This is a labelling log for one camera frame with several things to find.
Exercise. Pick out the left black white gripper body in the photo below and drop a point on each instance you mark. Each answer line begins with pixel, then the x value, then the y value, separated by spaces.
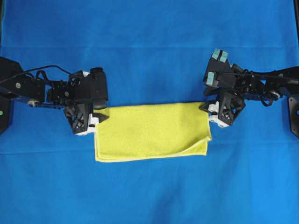
pixel 79 111

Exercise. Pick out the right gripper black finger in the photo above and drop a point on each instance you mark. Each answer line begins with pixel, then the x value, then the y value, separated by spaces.
pixel 210 106

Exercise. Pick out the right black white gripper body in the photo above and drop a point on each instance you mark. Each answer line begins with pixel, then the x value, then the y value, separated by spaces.
pixel 230 106

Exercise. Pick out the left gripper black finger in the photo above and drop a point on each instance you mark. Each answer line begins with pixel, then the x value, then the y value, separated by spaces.
pixel 100 117

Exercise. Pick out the yellow-green square towel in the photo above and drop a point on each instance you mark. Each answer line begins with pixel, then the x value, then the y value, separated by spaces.
pixel 142 132

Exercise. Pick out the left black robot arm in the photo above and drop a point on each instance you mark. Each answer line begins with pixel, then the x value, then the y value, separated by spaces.
pixel 33 87

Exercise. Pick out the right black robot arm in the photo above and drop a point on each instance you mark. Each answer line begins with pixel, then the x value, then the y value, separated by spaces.
pixel 266 87

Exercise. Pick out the right wrist camera teal pads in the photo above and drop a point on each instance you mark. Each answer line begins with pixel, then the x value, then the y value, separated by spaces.
pixel 218 71

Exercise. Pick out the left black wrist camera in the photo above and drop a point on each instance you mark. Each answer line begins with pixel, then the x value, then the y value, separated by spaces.
pixel 95 87

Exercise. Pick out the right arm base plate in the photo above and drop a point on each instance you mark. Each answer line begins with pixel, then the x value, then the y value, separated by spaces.
pixel 293 111

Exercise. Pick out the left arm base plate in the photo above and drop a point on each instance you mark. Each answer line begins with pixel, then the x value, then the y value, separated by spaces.
pixel 6 114

